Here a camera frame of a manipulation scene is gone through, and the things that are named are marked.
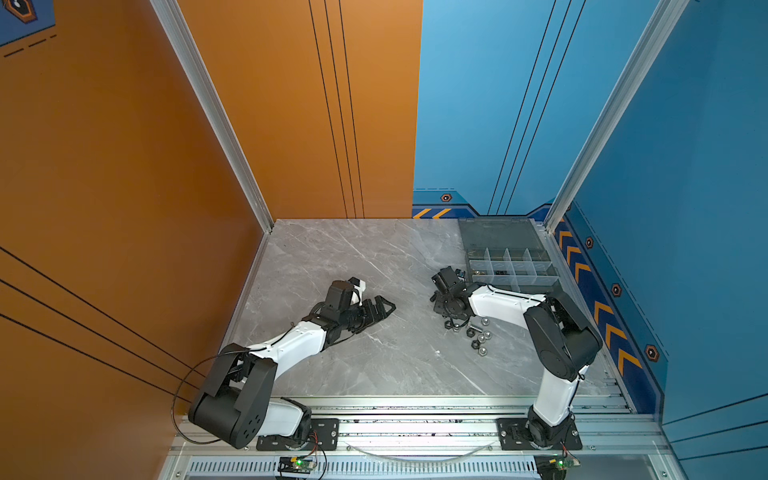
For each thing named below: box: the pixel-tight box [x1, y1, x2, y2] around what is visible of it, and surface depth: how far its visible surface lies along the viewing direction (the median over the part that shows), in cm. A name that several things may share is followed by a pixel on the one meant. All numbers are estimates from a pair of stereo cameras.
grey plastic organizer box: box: [458, 218, 559, 297], surface depth 107 cm
